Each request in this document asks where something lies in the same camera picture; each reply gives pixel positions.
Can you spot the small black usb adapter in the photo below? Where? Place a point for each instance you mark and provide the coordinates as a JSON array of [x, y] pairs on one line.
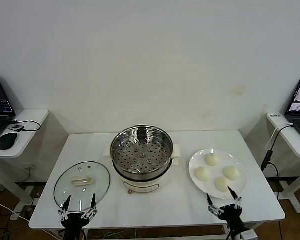
[[16, 127]]

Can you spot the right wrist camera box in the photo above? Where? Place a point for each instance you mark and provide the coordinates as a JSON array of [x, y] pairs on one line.
[[248, 235]]

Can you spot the stainless steel steamer basket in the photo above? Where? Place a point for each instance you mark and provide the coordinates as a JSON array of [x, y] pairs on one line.
[[126, 162]]

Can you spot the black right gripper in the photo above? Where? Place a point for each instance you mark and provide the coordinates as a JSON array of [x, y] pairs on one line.
[[231, 215]]

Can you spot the white side desk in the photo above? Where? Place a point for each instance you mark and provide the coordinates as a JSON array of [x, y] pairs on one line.
[[27, 130], [295, 147]]

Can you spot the white table frame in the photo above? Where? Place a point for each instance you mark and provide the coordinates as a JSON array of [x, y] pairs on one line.
[[85, 235]]

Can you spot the black computer mouse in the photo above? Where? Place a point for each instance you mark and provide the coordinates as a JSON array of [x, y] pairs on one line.
[[7, 141]]

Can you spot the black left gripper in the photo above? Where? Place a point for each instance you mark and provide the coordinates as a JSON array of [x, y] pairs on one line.
[[73, 221]]

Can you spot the cream electric cooking pot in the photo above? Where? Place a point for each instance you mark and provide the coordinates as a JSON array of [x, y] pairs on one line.
[[145, 186]]

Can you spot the white round plate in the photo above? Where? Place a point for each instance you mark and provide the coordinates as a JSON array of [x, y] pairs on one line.
[[205, 190]]

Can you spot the white steamed baozi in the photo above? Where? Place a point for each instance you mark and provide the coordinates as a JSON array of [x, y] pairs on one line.
[[202, 173], [222, 184], [231, 173], [212, 159]]

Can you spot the white floor power strip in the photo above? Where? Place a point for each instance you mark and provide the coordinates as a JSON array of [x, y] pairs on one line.
[[14, 216]]

